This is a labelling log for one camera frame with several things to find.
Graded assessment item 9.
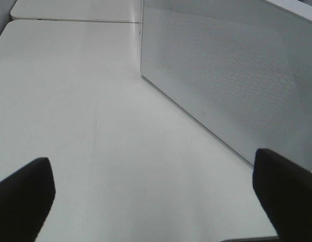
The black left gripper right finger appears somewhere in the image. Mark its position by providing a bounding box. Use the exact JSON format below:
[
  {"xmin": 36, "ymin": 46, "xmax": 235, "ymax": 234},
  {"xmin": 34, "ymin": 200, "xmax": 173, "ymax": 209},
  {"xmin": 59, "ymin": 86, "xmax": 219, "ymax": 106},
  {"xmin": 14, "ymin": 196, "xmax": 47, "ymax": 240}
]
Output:
[{"xmin": 252, "ymin": 149, "xmax": 312, "ymax": 241}]

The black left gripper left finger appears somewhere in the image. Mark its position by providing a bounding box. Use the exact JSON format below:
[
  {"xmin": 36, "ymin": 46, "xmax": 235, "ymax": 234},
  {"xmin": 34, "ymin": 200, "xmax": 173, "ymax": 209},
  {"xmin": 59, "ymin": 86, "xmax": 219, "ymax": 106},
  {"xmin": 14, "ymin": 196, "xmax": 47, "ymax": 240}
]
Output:
[{"xmin": 0, "ymin": 157, "xmax": 56, "ymax": 241}]

